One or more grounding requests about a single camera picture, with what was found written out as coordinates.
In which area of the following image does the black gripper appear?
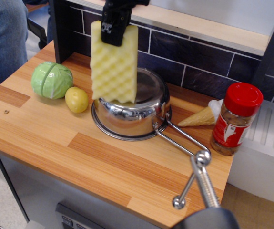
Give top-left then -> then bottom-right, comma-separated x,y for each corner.
101,0 -> 150,47

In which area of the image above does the yellow wavy sponge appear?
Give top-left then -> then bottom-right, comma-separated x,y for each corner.
90,21 -> 138,103

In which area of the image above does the upside-down steel pot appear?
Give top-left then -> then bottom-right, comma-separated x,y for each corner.
91,68 -> 210,156

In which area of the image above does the green toy cabbage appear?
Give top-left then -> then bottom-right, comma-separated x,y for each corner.
31,62 -> 73,99

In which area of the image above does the yellow toy potato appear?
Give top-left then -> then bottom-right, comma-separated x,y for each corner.
65,87 -> 89,113

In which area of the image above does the person's blue jeans leg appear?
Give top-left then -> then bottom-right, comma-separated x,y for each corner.
0,0 -> 28,84

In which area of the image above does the light wooden shelf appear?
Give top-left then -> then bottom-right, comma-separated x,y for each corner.
65,0 -> 274,57

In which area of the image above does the toy ice cream cone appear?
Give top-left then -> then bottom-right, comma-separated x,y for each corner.
178,99 -> 223,127

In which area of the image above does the red-lidded spice jar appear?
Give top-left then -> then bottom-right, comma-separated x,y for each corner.
210,83 -> 264,156

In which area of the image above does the grey oven control panel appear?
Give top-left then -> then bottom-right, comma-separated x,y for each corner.
55,203 -> 104,229

